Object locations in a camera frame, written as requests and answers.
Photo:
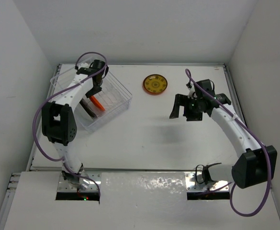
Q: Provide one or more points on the white front cover board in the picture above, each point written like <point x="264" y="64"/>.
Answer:
<point x="129" y="201"/>

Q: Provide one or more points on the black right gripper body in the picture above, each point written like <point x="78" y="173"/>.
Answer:
<point x="193" y="110"/>

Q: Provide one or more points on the yellow patterned plate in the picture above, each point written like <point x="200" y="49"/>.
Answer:
<point x="155" y="81"/>

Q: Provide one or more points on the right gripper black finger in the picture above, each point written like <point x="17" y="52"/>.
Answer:
<point x="181" y="100"/>
<point x="175" y="111"/>

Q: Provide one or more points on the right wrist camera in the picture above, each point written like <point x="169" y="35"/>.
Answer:
<point x="207" y="85"/>

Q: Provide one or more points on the clear wire dish rack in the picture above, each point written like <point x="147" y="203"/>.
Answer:
<point x="114" y="97"/>

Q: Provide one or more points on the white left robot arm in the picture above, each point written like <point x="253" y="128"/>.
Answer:
<point x="59" y="124"/>

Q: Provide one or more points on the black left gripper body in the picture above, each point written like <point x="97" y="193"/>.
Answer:
<point x="101" y="82"/>

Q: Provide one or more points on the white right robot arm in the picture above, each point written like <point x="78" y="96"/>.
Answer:
<point x="251" y="166"/>

